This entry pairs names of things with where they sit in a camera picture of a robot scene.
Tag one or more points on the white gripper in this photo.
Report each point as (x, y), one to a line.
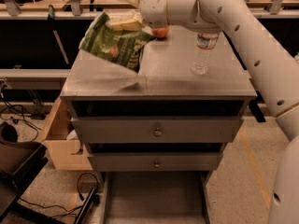
(153, 6)

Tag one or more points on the green jalapeno chip bag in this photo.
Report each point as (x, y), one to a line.
(121, 47)

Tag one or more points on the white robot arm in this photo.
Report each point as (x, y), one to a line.
(274, 71)

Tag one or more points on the grey drawer cabinet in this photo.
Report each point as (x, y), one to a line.
(164, 88)

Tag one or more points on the top grey drawer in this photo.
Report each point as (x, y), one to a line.
(201, 130)

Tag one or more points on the grey drawer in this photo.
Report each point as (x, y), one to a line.
(155, 198)
(201, 130)
(135, 162)

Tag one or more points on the middle grey drawer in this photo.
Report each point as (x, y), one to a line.
(135, 162)

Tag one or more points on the bottom grey drawer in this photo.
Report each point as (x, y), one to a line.
(155, 198)

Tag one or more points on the orange fruit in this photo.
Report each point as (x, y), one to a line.
(160, 32)

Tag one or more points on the clear plastic water bottle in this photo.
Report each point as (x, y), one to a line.
(204, 46)

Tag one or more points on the light wooden box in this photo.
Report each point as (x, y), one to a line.
(65, 152)

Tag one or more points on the black metal stand bar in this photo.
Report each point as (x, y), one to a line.
(92, 198)

